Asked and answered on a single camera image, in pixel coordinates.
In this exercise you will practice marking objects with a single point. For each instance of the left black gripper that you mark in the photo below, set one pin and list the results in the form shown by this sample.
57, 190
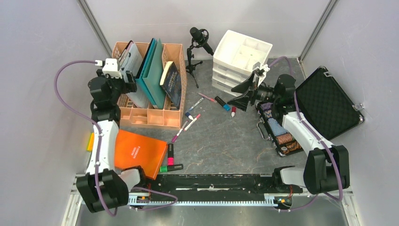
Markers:
130, 87

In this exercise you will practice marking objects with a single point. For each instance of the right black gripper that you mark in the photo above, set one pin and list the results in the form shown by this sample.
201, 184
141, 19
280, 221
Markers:
241, 102

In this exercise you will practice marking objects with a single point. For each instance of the teal notebook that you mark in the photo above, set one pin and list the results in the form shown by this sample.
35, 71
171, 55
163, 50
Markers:
143, 70

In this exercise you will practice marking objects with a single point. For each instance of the printed white paper sheet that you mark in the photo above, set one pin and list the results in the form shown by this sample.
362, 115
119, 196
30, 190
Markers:
132, 63

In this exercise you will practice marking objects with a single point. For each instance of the black clipboard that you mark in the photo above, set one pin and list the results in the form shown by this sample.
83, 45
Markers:
125, 52

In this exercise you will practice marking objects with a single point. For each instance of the peach plastic file organizer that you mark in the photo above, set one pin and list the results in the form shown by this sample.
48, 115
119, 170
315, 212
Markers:
166, 118

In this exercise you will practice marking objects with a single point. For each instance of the dark blue hardcover book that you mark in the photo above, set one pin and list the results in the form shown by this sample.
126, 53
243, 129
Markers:
171, 83

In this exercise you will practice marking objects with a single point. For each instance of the orange book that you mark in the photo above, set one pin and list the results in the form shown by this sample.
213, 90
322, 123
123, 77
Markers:
133, 150

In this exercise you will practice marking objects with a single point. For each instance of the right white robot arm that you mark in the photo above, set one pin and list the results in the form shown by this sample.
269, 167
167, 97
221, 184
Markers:
327, 165

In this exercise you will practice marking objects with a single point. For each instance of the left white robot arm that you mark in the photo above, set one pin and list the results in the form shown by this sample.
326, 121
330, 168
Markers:
102, 188

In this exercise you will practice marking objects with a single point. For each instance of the blue highlighter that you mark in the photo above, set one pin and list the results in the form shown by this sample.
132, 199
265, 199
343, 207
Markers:
222, 103

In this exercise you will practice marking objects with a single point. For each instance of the pink thin pen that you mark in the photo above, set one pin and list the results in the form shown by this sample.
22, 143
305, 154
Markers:
206, 97

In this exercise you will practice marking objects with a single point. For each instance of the green file folder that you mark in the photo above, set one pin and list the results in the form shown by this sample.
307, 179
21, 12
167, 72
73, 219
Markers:
152, 80

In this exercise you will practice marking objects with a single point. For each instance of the white plastic drawer unit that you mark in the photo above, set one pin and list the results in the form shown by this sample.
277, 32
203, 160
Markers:
234, 58

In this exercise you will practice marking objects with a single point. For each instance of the clear barrel pen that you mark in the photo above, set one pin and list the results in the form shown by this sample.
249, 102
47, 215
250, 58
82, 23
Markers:
196, 104

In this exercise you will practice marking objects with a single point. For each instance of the pink white marker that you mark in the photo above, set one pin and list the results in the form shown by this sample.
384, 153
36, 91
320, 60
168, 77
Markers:
192, 122

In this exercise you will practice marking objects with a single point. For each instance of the blue cap white marker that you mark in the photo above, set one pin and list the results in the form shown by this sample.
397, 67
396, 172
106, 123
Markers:
188, 115

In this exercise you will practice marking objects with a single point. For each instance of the yellow orange block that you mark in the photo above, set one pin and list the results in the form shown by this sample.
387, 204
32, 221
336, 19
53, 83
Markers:
90, 143

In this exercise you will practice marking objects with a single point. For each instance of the magenta marker pen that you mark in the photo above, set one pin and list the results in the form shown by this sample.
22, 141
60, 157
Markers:
179, 132

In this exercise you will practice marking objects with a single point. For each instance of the black open carrying case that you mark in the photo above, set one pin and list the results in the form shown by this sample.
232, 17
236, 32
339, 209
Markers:
325, 105

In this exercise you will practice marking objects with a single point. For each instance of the green highlighter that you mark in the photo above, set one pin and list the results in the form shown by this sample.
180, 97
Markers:
171, 168

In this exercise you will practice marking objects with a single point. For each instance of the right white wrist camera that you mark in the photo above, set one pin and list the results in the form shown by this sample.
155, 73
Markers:
260, 71

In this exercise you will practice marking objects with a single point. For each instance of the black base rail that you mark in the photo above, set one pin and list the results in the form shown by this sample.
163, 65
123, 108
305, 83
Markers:
216, 187

